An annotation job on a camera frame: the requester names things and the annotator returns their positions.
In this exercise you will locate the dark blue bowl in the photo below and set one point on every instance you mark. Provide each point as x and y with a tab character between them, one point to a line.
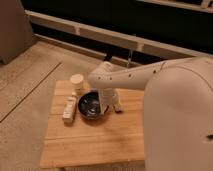
89	106

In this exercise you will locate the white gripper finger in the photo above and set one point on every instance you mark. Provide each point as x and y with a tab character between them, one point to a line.
104	109

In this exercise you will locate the white paper cup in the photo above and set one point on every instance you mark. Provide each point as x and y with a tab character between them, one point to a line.
77	81

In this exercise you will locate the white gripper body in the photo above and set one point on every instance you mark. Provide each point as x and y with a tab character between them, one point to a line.
107	96

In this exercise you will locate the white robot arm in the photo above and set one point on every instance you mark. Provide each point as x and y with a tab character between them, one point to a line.
177	110

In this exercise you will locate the white wooden shelf frame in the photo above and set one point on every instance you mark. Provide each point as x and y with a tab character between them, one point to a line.
104	43

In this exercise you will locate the grey sofa corner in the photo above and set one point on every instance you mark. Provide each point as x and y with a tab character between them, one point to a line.
16	33

